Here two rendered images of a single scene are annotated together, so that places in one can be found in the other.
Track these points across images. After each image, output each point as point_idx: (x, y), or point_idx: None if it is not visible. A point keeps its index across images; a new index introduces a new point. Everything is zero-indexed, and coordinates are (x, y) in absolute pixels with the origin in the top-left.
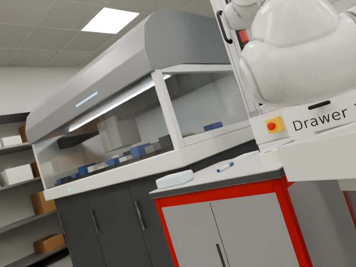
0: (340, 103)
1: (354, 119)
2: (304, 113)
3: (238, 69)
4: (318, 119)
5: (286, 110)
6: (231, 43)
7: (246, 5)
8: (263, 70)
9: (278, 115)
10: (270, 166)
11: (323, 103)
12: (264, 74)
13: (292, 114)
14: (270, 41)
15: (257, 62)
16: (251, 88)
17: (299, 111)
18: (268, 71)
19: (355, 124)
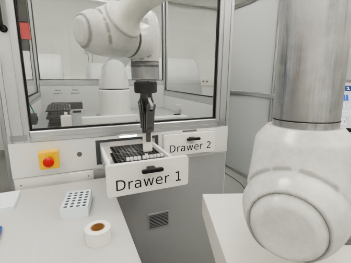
0: (166, 169)
1: (172, 184)
2: (131, 174)
3: (7, 72)
4: (142, 181)
5: (112, 168)
6: (5, 32)
7: (127, 34)
8: (343, 237)
9: (55, 147)
10: (117, 256)
11: (158, 170)
12: (341, 242)
13: (118, 172)
14: (348, 195)
15: (341, 225)
16: (315, 255)
17: (126, 170)
18: (345, 238)
19: (236, 222)
